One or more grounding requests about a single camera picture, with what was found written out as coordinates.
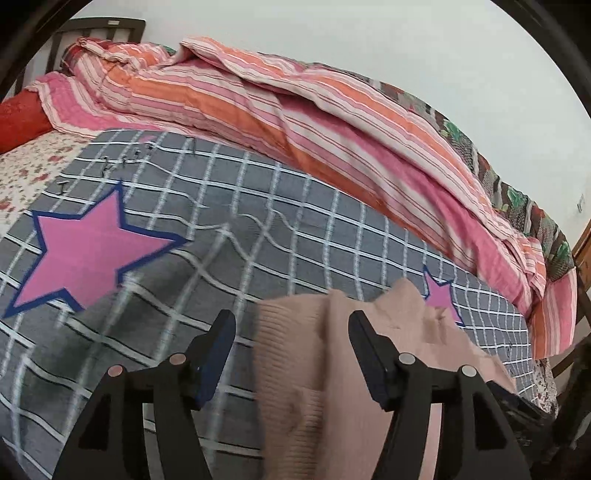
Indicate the black opposite left gripper finger tip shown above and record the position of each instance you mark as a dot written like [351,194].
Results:
[528,422]

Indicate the pink orange striped quilt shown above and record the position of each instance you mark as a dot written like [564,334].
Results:
[328,124]

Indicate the grey checked bed blanket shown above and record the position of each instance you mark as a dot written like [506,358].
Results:
[253,229]

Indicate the white floral bed sheet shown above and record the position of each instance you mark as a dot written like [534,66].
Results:
[29,168]

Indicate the red pillow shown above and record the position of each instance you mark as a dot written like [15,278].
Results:
[22,119]

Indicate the pink knit sweater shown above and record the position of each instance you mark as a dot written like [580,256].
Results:
[319,420]

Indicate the dark wooden headboard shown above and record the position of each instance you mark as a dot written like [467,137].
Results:
[47,58]

